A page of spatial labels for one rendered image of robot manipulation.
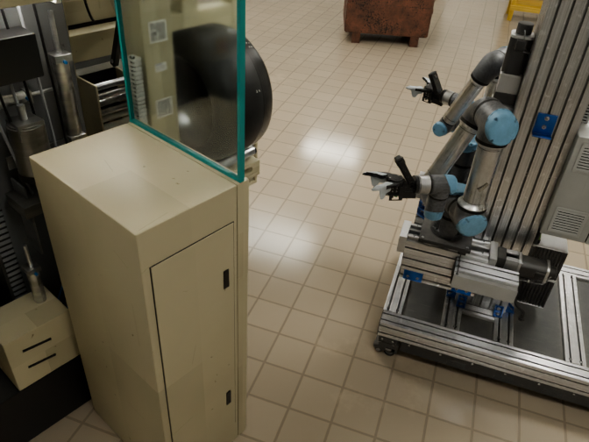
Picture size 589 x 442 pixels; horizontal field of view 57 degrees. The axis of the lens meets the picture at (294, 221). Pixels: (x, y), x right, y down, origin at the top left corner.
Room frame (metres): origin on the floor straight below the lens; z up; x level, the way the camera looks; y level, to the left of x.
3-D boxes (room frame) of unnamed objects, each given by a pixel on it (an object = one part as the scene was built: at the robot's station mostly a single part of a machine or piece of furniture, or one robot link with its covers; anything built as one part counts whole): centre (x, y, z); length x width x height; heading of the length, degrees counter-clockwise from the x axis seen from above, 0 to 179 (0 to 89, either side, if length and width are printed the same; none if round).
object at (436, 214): (1.82, -0.55, 0.94); 0.11 x 0.08 x 0.11; 9
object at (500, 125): (1.82, -0.70, 1.09); 0.15 x 0.12 x 0.55; 9
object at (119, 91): (2.26, 0.87, 1.05); 0.20 x 0.15 x 0.30; 141
